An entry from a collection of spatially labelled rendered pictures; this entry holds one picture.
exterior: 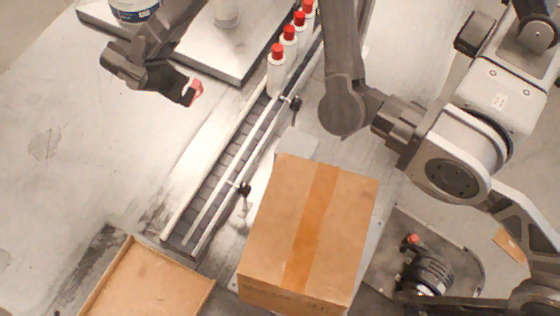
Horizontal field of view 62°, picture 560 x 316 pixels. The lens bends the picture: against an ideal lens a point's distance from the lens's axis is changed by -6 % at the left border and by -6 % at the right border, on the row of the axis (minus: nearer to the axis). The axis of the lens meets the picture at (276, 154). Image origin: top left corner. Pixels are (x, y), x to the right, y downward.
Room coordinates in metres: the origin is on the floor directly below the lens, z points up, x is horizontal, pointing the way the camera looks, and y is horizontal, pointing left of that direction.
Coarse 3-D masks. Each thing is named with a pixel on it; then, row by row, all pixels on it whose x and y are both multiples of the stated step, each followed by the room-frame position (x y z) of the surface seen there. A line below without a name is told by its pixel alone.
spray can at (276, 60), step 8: (272, 48) 0.89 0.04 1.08; (280, 48) 0.89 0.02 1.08; (272, 56) 0.88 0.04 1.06; (280, 56) 0.88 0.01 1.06; (272, 64) 0.87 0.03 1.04; (280, 64) 0.87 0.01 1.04; (272, 72) 0.87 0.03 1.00; (280, 72) 0.87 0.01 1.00; (272, 80) 0.87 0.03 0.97; (280, 80) 0.87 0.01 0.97; (272, 88) 0.87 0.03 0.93; (272, 96) 0.87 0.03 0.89
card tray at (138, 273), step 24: (120, 264) 0.33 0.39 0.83; (144, 264) 0.34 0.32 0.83; (168, 264) 0.34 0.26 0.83; (96, 288) 0.25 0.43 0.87; (120, 288) 0.27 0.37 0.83; (144, 288) 0.27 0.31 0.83; (168, 288) 0.28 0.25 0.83; (192, 288) 0.29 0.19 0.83; (96, 312) 0.20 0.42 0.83; (120, 312) 0.20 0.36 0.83; (144, 312) 0.21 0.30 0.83; (168, 312) 0.22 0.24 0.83; (192, 312) 0.23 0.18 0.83
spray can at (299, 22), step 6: (300, 12) 1.03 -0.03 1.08; (294, 18) 1.02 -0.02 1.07; (300, 18) 1.01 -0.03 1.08; (294, 24) 1.01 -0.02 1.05; (300, 24) 1.01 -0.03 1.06; (306, 24) 1.03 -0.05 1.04; (300, 30) 1.00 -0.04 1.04; (306, 30) 1.01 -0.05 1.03; (300, 36) 1.00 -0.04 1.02; (300, 42) 1.00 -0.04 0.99; (300, 48) 1.00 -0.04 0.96; (300, 54) 1.00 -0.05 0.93
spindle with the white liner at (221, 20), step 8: (216, 0) 1.14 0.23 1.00; (224, 0) 1.13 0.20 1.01; (232, 0) 1.15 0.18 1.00; (216, 8) 1.14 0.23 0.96; (224, 8) 1.13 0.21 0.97; (232, 8) 1.15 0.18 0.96; (216, 16) 1.14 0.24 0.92; (224, 16) 1.13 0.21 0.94; (232, 16) 1.14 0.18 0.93; (216, 24) 1.14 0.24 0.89; (224, 24) 1.14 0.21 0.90; (232, 24) 1.14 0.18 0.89
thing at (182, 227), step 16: (320, 32) 1.15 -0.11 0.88; (304, 64) 1.01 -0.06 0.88; (256, 112) 0.81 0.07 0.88; (272, 112) 0.82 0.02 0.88; (240, 128) 0.75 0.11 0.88; (240, 144) 0.70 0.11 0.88; (256, 144) 0.70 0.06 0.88; (224, 160) 0.64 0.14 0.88; (240, 160) 0.65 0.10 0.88; (208, 176) 0.59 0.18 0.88; (208, 192) 0.54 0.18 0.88; (224, 192) 0.55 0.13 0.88; (192, 208) 0.49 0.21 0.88; (176, 224) 0.44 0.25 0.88; (208, 224) 0.45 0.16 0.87; (176, 240) 0.40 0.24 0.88; (192, 240) 0.40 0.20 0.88
